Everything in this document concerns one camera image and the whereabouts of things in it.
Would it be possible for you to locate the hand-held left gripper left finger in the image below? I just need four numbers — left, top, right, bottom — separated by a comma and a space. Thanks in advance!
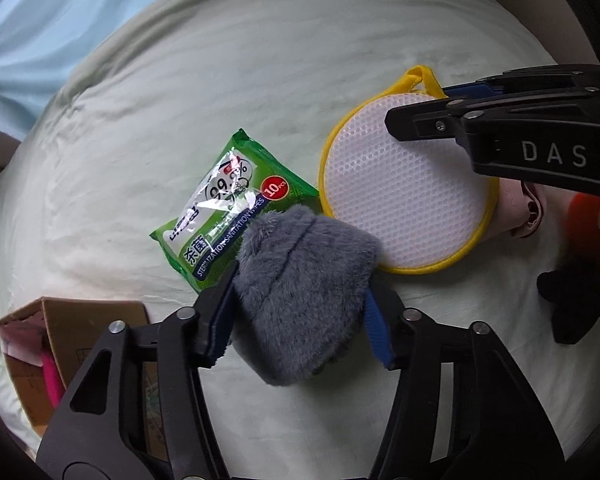
35, 259, 239, 480

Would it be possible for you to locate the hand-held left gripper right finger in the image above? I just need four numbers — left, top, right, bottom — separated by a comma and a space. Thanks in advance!
363, 274, 567, 480

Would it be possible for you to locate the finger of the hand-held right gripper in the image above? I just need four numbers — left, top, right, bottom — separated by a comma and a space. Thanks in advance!
384, 86, 600, 143
442, 63, 600, 102

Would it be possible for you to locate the round white yellow-rimmed sponge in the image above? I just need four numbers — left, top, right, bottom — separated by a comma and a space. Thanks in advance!
318, 65, 501, 275

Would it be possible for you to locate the grey fuzzy cloth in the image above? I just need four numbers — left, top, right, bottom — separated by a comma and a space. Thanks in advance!
228, 206, 384, 387

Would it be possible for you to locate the green wet wipes packet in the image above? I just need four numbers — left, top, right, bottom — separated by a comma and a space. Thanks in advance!
149, 128, 321, 294

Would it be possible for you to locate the brown cardboard box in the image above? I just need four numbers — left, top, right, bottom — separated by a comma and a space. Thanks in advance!
0, 297, 173, 466

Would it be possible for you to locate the pink item in box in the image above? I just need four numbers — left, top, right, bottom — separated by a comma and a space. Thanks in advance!
2, 320, 65, 410

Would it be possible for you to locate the pale green bed sheet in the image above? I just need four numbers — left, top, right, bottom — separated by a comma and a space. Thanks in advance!
0, 0, 600, 480

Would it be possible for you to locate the light blue blanket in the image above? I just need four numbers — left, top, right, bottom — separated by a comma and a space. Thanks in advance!
0, 0, 231, 142

